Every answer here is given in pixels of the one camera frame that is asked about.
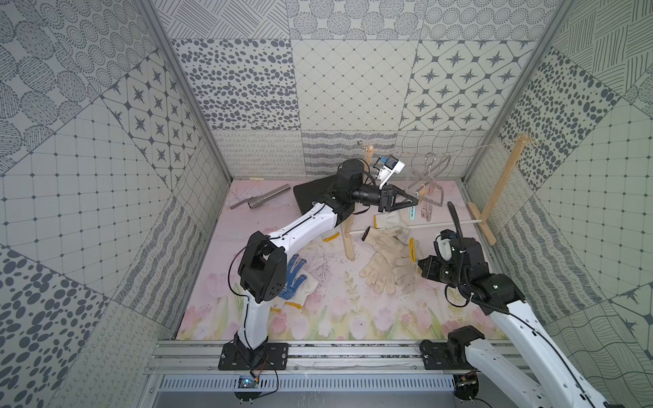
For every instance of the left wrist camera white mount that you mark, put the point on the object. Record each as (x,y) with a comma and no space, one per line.
(387,166)

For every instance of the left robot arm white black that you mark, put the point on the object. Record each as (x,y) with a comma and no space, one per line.
(326,203)

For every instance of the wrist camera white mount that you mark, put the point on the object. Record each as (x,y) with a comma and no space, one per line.
(443,246)
(387,166)

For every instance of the blue dotted glove near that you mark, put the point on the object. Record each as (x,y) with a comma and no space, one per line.
(300,284)

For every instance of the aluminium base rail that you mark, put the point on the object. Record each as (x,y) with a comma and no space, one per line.
(302,357)

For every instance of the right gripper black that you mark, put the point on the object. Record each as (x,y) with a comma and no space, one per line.
(429,272)

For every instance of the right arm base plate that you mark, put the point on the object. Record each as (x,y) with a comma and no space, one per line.
(436,356)

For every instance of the grey metal cylinder tool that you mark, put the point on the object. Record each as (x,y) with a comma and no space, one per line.
(259,200)

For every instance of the pink clothes peg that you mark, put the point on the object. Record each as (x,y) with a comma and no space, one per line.
(426,211)

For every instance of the black flat pad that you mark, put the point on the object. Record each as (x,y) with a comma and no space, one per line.
(307,194)

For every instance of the small black module right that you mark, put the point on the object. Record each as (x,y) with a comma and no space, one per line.
(466,387)

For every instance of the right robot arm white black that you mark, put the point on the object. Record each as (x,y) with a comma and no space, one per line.
(460,265)

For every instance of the small circuit board left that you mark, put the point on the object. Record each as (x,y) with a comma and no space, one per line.
(247,389)

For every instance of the grey clip hanger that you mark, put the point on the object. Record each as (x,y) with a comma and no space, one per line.
(424,185)

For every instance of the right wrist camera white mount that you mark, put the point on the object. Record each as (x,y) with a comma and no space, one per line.
(443,246)

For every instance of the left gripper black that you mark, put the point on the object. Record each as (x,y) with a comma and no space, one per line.
(386,199)

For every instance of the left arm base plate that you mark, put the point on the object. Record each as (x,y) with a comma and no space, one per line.
(268,357)

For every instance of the white glove yellow cuff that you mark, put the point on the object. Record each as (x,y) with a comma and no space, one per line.
(389,221)

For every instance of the wooden drying rack frame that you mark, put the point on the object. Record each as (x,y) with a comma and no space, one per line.
(490,174)

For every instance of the beige dirty knit gloves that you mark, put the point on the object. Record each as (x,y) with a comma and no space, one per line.
(390,269)

